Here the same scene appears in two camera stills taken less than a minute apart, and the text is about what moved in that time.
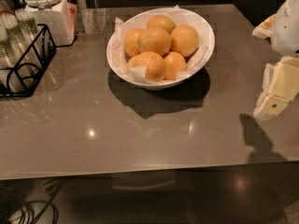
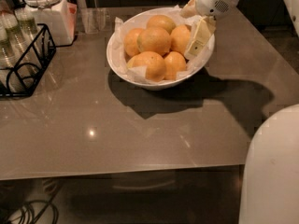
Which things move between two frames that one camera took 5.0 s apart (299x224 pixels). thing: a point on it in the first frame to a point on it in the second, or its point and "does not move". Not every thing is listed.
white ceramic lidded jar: [57, 14] does not move
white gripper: [287, 28] to [212, 0]
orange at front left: [155, 66] does not move
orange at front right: [174, 63] does not move
